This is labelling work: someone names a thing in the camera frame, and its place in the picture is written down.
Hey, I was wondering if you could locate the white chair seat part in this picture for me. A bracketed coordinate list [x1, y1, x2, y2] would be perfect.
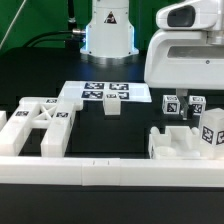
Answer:
[148, 126, 206, 160]

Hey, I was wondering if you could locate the black cable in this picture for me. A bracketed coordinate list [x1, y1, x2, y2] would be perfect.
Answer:
[23, 30, 75, 48]

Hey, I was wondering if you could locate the white left fence block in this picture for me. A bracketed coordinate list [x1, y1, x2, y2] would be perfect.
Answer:
[0, 111, 7, 131]

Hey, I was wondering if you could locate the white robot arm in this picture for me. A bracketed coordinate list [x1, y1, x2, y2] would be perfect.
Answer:
[80, 0, 224, 90]

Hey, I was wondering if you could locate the white cube marker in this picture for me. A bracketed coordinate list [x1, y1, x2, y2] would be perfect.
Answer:
[188, 95, 206, 116]
[162, 95, 180, 114]

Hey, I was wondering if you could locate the white front fence bar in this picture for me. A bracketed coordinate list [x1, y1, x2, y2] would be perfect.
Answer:
[0, 156, 224, 187]

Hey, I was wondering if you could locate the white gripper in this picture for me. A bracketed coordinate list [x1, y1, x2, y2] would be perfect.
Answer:
[144, 0, 224, 120]

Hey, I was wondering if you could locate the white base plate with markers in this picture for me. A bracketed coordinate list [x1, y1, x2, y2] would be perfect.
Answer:
[59, 81, 152, 103]

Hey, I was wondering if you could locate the black cable connector post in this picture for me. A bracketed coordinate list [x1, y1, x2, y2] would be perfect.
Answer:
[65, 0, 86, 50]

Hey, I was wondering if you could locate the white chair back frame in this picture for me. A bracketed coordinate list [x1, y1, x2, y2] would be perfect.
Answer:
[0, 97, 83, 158]

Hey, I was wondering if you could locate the white diagonal rod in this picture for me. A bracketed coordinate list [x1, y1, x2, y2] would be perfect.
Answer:
[0, 0, 28, 51]

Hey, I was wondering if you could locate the white cube near marker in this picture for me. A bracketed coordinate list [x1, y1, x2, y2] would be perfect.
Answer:
[162, 95, 180, 114]

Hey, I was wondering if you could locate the white cube far marker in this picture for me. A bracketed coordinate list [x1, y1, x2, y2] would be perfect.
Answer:
[188, 95, 206, 116]

